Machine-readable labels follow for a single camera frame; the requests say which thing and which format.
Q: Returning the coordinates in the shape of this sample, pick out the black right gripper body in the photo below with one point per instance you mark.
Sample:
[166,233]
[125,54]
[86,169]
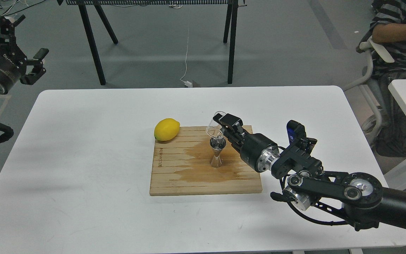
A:
[258,151]

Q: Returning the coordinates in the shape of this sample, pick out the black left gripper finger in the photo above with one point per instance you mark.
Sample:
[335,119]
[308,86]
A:
[38,70]
[8,42]

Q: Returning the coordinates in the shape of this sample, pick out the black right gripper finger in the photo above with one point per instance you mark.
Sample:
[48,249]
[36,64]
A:
[240,140]
[232,123]

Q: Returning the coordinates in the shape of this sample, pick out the steel double jigger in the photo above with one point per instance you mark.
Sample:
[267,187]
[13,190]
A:
[217,145]

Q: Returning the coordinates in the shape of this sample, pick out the small clear glass cup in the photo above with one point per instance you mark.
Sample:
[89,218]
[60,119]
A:
[214,129]

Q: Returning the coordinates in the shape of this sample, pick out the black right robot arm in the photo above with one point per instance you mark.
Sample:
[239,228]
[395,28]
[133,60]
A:
[322,197]

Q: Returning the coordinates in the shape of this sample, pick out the wooden cutting board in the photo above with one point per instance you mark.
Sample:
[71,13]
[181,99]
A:
[181,166]

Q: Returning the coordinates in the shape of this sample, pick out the yellow lemon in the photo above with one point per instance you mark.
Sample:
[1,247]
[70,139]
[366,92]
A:
[166,129]

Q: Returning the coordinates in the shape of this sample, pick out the white office chair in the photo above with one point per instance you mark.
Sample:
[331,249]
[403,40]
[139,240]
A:
[396,177]

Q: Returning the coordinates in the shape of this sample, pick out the person in striped shirt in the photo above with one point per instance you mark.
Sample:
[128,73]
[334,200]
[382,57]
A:
[388,28]

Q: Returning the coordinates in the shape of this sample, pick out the black metal frame table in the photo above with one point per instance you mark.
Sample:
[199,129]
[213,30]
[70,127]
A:
[158,47]

